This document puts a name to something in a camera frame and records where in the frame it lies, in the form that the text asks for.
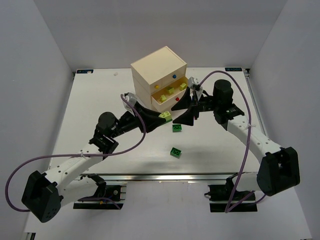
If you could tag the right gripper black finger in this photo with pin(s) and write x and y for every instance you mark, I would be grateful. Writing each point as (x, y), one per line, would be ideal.
(184, 101)
(187, 118)

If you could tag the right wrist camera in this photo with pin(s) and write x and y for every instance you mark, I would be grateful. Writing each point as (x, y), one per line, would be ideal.
(196, 88)

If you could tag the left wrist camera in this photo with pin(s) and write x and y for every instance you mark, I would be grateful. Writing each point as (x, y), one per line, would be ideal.
(129, 100)

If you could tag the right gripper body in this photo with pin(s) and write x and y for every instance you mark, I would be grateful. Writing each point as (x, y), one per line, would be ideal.
(195, 105)

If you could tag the green lego brick near cabinet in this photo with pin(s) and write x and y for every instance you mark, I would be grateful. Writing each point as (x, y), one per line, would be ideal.
(176, 128)

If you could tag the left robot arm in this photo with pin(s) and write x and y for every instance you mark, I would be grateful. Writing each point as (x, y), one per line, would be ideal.
(45, 193)

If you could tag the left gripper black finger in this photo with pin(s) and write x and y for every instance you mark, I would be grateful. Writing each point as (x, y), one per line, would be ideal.
(146, 112)
(153, 123)

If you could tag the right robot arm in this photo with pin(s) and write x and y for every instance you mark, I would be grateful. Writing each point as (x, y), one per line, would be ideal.
(278, 166)

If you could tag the lime lego brick from stack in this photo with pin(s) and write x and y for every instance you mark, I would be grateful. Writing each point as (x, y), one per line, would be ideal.
(170, 90)

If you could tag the cream drawer cabinet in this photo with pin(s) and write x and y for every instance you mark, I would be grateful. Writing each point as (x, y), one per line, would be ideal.
(152, 68)

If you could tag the green lego brick front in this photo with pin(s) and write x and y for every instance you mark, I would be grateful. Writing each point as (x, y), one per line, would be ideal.
(175, 152)

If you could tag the aluminium table rail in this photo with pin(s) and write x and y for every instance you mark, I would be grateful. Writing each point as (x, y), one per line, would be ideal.
(166, 177)

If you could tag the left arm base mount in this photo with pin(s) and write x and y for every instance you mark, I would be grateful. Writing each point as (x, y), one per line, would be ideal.
(106, 196)

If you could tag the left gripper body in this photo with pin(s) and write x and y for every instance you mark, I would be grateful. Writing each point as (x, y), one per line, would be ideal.
(136, 115)

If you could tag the green and lime lego stack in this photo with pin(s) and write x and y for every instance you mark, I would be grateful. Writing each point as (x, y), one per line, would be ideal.
(167, 116)

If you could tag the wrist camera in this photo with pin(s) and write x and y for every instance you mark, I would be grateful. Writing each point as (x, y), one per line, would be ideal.
(129, 100)
(196, 88)

